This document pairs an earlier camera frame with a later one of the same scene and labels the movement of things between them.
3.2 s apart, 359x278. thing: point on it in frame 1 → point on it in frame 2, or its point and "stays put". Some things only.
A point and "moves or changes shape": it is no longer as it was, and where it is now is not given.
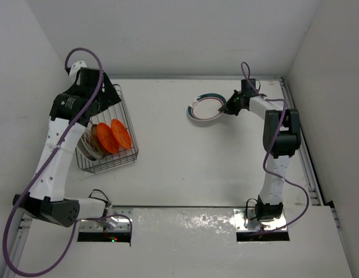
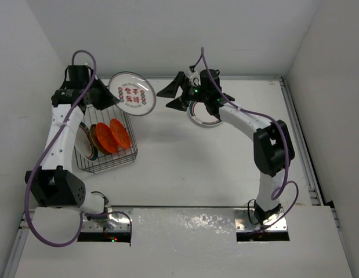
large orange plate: (107, 138) stays put
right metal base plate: (246, 219) stays put
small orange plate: (122, 135) stays put
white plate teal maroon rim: (206, 106) moves or changes shape
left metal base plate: (115, 219) stays put
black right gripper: (229, 108) → (171, 90)
